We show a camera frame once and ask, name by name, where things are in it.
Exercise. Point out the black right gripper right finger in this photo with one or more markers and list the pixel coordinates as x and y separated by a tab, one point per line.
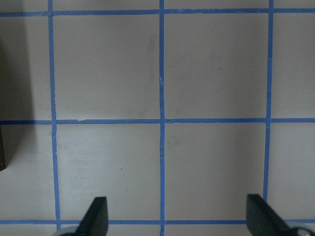
262	220

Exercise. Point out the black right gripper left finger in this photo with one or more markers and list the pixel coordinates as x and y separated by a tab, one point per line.
94	223

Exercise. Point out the dark wooden drawer cabinet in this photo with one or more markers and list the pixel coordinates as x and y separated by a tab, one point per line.
3	99

